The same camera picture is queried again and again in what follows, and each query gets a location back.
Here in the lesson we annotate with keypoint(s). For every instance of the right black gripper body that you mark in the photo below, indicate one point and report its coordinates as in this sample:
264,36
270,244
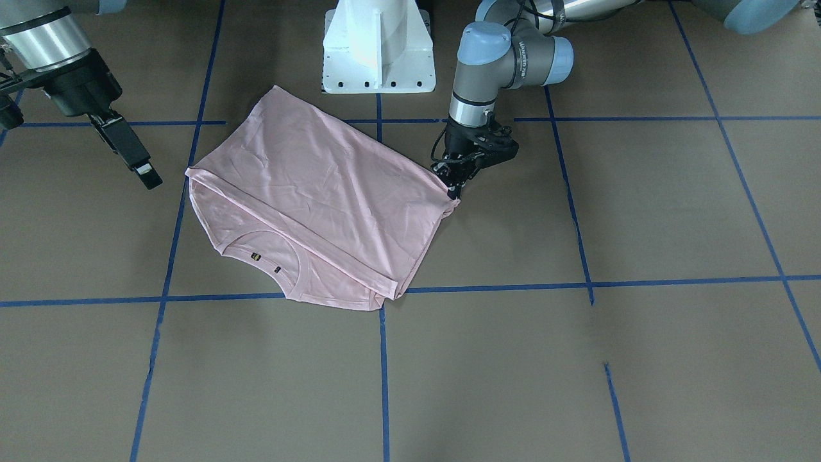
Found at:
78,85

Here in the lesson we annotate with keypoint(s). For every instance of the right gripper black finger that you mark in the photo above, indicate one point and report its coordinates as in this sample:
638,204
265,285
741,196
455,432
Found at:
122,140

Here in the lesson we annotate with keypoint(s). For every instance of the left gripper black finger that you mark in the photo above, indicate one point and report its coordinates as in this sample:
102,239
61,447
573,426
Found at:
455,175

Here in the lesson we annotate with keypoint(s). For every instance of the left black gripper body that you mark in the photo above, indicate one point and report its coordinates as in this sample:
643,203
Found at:
456,142

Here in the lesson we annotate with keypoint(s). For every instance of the pink Snoopy t-shirt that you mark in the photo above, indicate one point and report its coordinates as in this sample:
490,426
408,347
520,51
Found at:
334,217

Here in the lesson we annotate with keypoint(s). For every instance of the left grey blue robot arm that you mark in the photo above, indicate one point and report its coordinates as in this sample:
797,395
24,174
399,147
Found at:
509,45

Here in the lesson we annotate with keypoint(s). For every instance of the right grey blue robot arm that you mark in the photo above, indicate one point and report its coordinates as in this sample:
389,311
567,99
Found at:
45,47

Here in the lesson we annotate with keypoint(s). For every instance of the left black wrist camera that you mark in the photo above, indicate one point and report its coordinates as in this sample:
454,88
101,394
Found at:
494,144

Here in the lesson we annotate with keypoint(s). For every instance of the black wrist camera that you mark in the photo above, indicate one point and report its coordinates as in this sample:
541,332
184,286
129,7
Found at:
494,144
11,115

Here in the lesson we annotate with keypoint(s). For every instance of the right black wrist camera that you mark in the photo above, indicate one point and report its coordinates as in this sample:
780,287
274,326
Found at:
11,115

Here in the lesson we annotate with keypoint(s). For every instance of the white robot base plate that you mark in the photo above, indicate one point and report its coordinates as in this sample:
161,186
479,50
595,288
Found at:
378,47

